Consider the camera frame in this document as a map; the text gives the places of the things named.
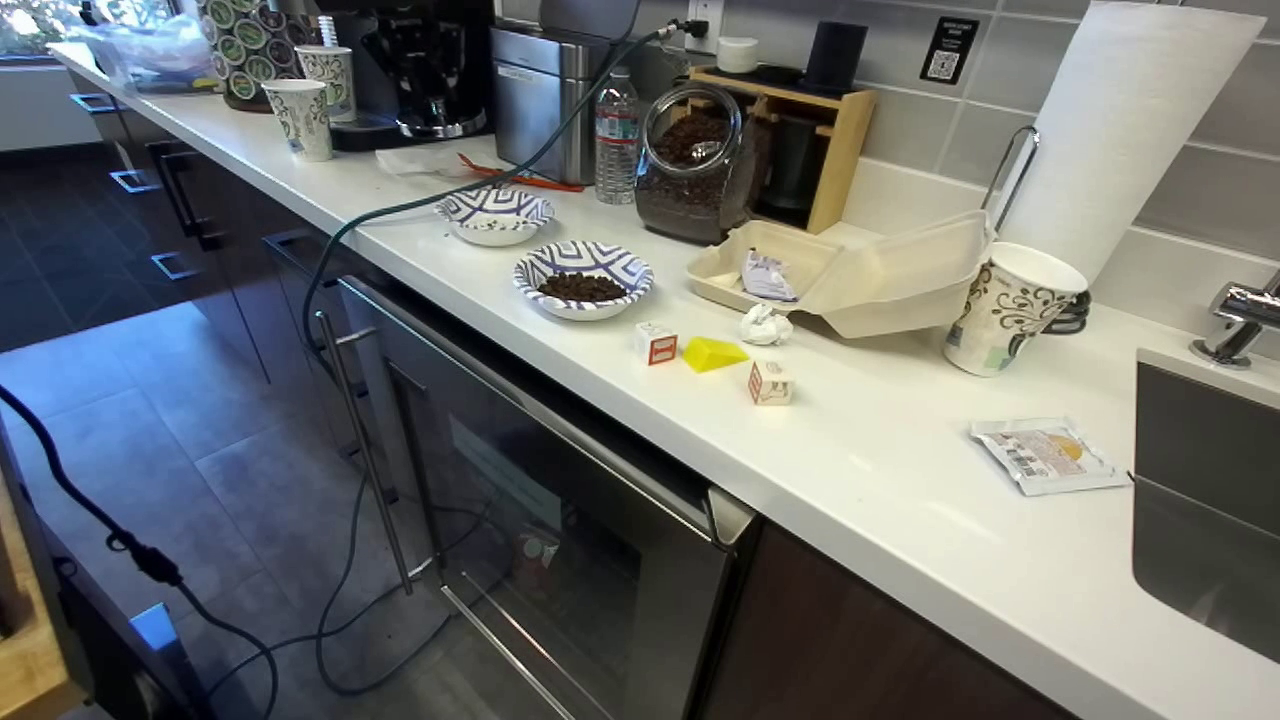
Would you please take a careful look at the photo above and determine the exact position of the Keurig coffee machine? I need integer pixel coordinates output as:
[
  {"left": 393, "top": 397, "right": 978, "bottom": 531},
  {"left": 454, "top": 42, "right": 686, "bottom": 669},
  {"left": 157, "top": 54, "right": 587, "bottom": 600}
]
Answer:
[{"left": 318, "top": 0, "right": 498, "bottom": 151}]

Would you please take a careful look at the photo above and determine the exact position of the paper cup on counter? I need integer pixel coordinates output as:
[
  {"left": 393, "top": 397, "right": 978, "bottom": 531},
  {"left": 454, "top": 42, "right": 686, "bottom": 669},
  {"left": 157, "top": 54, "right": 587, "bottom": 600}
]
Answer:
[{"left": 265, "top": 78, "right": 333, "bottom": 161}]

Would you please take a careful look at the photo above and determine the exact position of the under-counter fridge door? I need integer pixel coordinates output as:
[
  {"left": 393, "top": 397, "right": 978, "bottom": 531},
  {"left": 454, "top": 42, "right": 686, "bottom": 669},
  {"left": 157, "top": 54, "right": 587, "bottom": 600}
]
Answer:
[{"left": 337, "top": 275, "right": 757, "bottom": 720}]

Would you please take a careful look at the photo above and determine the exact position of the black floor cable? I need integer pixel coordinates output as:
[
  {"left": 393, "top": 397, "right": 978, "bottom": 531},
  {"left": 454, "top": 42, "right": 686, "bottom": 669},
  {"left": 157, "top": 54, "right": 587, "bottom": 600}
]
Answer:
[{"left": 0, "top": 382, "right": 486, "bottom": 720}]

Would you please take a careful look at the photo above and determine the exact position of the plastic water bottle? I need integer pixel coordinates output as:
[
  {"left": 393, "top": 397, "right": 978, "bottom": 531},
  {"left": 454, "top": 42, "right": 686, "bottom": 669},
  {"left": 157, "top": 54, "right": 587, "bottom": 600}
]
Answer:
[{"left": 597, "top": 66, "right": 635, "bottom": 205}]

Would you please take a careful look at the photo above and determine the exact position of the patterned plate with grounds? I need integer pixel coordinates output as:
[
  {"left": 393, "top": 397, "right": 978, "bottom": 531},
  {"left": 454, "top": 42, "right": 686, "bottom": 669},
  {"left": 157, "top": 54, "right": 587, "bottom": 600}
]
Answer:
[{"left": 512, "top": 241, "right": 654, "bottom": 321}]

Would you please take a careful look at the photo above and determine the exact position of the wooden shelf organizer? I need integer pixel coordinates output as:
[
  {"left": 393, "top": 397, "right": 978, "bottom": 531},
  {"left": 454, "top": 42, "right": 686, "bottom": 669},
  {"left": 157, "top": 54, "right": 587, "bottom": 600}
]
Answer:
[{"left": 689, "top": 66, "right": 878, "bottom": 230}]

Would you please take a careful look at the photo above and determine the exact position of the plastic snack packet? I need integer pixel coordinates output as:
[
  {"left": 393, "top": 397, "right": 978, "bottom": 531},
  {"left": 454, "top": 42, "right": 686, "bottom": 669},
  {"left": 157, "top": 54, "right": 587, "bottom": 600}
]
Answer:
[{"left": 969, "top": 418, "right": 1126, "bottom": 495}]

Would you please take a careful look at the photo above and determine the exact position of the red small packet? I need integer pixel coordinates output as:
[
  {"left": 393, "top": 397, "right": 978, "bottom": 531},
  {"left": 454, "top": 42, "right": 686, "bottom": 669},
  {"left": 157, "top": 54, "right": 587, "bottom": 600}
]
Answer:
[{"left": 643, "top": 334, "right": 681, "bottom": 363}]

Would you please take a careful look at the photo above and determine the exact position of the white takeout container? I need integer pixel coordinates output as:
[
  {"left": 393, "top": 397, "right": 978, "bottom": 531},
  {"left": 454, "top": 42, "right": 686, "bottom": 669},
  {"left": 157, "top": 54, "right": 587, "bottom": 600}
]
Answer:
[{"left": 689, "top": 217, "right": 983, "bottom": 341}]

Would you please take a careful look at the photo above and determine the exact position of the silver metal canister box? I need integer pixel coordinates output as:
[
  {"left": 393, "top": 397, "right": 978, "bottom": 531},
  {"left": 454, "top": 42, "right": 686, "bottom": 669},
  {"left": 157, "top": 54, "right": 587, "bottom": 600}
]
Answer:
[{"left": 494, "top": 29, "right": 592, "bottom": 182}]

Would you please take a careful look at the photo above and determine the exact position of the paper towel roll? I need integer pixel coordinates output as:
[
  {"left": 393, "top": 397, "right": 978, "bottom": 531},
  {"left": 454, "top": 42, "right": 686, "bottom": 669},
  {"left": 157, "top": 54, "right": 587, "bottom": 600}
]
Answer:
[{"left": 1002, "top": 0, "right": 1264, "bottom": 279}]

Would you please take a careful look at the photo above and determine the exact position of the crumpled white paper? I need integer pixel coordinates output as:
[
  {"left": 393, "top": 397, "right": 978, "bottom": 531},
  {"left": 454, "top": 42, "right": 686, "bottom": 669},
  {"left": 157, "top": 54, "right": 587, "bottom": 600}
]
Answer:
[{"left": 741, "top": 305, "right": 792, "bottom": 348}]

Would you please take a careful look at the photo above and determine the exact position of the orange pen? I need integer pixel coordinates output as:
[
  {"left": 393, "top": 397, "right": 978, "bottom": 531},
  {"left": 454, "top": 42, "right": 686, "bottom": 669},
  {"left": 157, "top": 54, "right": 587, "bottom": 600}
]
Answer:
[{"left": 456, "top": 151, "right": 587, "bottom": 190}]

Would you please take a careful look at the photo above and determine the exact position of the patterned mug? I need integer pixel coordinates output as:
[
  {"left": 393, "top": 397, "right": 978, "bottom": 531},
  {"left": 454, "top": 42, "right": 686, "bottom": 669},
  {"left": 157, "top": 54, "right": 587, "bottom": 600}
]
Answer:
[{"left": 943, "top": 241, "right": 1087, "bottom": 374}]

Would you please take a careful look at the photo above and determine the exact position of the yellow packet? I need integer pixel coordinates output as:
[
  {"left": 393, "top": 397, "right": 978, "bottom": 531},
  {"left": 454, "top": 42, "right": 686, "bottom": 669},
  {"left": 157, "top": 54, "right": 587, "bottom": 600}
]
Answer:
[{"left": 681, "top": 334, "right": 749, "bottom": 370}]

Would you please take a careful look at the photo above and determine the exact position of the paper cup on drip tray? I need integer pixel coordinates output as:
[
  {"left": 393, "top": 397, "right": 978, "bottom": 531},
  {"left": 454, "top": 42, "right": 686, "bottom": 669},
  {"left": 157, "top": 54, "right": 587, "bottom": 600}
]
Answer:
[{"left": 298, "top": 42, "right": 357, "bottom": 120}]

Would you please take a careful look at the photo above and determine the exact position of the K-cup pod carousel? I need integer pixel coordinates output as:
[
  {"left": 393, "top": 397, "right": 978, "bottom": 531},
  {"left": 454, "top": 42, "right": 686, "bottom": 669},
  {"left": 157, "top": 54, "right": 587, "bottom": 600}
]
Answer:
[{"left": 197, "top": 0, "right": 309, "bottom": 113}]

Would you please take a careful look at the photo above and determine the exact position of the small creamer cup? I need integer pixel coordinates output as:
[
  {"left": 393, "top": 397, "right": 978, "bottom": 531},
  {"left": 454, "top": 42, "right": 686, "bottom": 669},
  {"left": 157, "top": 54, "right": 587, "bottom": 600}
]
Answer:
[{"left": 749, "top": 359, "right": 795, "bottom": 404}]

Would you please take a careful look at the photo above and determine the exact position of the glass coffee bean jar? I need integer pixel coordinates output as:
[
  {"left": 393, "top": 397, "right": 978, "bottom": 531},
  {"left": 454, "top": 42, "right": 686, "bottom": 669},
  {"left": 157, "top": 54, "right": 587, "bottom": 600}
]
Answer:
[{"left": 635, "top": 82, "right": 761, "bottom": 242}]

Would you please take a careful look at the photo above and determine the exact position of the chrome faucet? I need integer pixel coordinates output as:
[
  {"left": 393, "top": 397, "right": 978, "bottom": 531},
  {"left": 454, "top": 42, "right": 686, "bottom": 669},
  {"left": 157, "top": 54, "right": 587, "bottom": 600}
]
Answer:
[{"left": 1195, "top": 271, "right": 1280, "bottom": 367}]

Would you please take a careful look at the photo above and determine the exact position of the patterned paper bowl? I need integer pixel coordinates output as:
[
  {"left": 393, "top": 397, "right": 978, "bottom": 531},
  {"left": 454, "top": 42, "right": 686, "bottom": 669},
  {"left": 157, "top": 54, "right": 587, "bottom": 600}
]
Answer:
[{"left": 439, "top": 182, "right": 553, "bottom": 247}]

